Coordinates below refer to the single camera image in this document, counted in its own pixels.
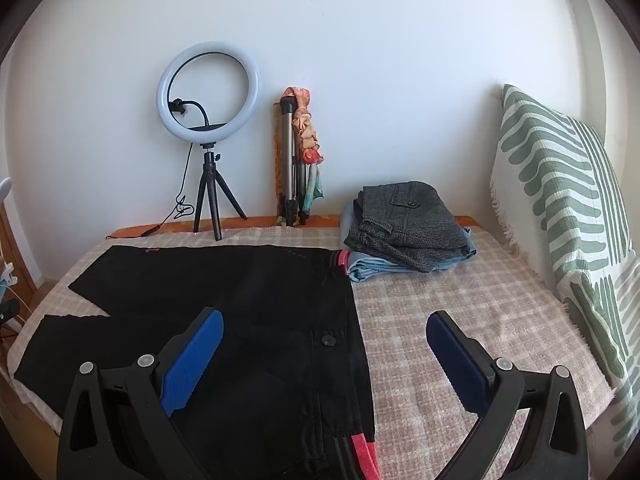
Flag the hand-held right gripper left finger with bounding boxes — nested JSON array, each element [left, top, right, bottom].
[[56, 306, 224, 480]]

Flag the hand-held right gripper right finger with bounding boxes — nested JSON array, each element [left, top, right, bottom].
[[425, 310, 591, 480]]

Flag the black pants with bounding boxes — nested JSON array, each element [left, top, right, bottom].
[[11, 245, 383, 480]]

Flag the folded grey tweed pants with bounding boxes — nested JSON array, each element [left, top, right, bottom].
[[344, 181, 472, 273]]

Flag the pink checkered blanket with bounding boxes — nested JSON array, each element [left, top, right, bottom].
[[10, 225, 616, 480]]

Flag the folded blue jeans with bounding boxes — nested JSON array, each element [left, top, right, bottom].
[[341, 200, 478, 282]]

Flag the orange floral bed sheet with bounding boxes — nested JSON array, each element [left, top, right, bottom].
[[110, 215, 481, 238]]

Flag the small black tripod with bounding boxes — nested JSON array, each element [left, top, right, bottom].
[[193, 143, 248, 242]]

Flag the light blue chair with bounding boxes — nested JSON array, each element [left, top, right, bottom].
[[0, 297, 23, 333]]

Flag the green striped pillow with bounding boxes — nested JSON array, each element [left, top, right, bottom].
[[489, 83, 640, 443]]

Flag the silver folded tripod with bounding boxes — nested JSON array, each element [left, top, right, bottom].
[[274, 99, 311, 227]]

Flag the white clip lamp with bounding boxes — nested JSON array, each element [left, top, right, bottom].
[[0, 177, 13, 281]]

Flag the orange floral scarf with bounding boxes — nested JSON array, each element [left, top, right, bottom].
[[282, 86, 325, 213]]

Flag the black ring light cable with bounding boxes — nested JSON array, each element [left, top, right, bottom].
[[105, 142, 196, 239]]

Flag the white ring light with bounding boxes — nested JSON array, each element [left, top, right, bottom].
[[156, 41, 262, 147]]

